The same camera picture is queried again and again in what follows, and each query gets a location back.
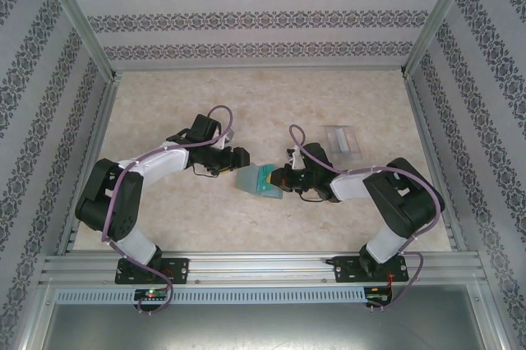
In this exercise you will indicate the green card holder wallet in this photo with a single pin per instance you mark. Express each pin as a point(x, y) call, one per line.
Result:
point(246, 183)

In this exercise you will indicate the teal credit card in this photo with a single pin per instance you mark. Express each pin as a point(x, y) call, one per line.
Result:
point(261, 186)

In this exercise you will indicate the clear acrylic card stand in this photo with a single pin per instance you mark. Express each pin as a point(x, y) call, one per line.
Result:
point(353, 148)

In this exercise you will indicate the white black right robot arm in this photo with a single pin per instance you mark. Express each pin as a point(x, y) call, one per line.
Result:
point(349, 185)

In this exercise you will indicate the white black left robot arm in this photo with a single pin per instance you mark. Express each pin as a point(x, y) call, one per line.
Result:
point(164, 163)

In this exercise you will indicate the grey credit card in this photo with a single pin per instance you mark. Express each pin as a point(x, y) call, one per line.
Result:
point(341, 140)

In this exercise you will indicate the small circuit board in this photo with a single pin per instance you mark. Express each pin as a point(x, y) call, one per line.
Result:
point(152, 294)
point(378, 296)

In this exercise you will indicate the grey metal sheet panel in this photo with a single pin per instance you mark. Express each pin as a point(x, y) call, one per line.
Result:
point(263, 329)

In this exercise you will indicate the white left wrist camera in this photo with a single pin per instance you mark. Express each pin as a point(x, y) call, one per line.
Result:
point(226, 142)

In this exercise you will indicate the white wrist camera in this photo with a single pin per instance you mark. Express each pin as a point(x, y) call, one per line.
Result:
point(226, 142)
point(295, 157)

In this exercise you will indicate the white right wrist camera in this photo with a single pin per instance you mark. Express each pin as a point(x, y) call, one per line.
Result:
point(295, 157)

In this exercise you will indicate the long aluminium base rail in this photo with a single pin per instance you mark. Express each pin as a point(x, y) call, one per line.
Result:
point(263, 268)

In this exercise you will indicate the aluminium table edge rail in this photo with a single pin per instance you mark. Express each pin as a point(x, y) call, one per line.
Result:
point(421, 120)
point(100, 120)

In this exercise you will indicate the aluminium upright frame post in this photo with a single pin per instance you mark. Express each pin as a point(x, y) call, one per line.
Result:
point(439, 17)
point(85, 25)

